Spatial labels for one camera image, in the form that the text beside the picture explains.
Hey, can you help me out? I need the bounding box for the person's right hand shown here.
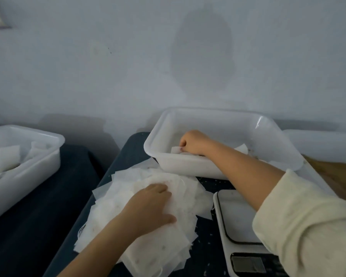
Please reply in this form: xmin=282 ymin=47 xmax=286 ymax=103
xmin=179 ymin=130 xmax=218 ymax=157

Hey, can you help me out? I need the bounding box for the white tray of grain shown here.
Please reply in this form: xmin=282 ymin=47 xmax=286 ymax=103
xmin=283 ymin=130 xmax=346 ymax=197

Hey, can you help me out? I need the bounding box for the white digital kitchen scale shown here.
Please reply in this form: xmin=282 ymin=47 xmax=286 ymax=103
xmin=212 ymin=189 xmax=290 ymax=277

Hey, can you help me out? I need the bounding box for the dark blue tablecloth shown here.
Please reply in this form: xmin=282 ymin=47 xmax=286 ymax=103
xmin=43 ymin=131 xmax=346 ymax=277
xmin=0 ymin=144 xmax=121 ymax=277

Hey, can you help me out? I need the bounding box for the person's left hand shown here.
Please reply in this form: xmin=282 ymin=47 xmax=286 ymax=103
xmin=118 ymin=183 xmax=178 ymax=238

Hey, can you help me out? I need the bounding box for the brown grain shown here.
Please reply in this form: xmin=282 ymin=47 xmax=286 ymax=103
xmin=303 ymin=155 xmax=346 ymax=207

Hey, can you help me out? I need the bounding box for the person's left forearm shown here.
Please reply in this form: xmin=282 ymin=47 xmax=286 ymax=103
xmin=58 ymin=219 xmax=142 ymax=277

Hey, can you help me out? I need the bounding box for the pile of white bags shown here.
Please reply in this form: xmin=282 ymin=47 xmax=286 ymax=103
xmin=74 ymin=159 xmax=215 ymax=277

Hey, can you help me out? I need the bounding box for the white sleeve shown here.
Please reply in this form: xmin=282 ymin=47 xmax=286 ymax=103
xmin=253 ymin=169 xmax=346 ymax=277

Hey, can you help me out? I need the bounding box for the white plastic tub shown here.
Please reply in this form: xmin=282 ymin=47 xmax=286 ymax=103
xmin=143 ymin=108 xmax=305 ymax=180

